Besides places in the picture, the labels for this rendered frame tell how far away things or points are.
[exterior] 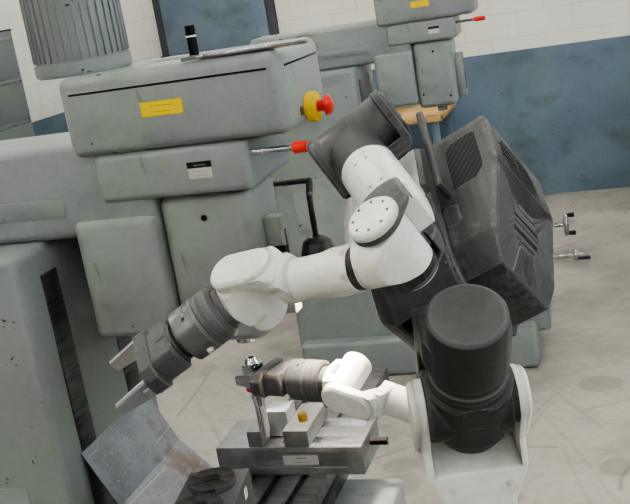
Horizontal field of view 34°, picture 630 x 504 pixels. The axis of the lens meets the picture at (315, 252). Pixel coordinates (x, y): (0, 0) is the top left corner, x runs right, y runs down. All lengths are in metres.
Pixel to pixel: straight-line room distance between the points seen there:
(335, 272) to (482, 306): 0.21
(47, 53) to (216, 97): 0.38
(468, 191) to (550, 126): 6.94
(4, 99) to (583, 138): 4.49
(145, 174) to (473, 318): 0.89
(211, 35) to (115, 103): 7.04
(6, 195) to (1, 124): 5.47
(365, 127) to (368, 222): 0.27
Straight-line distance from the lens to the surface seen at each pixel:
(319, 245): 2.07
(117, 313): 2.18
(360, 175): 1.51
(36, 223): 2.22
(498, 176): 1.63
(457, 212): 1.62
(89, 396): 2.35
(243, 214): 2.02
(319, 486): 2.30
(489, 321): 1.38
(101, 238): 2.14
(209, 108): 1.96
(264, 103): 1.92
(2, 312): 2.18
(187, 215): 2.06
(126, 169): 2.07
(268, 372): 2.18
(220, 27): 9.03
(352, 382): 2.09
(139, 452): 2.46
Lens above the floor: 2.00
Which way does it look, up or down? 15 degrees down
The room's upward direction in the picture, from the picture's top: 9 degrees counter-clockwise
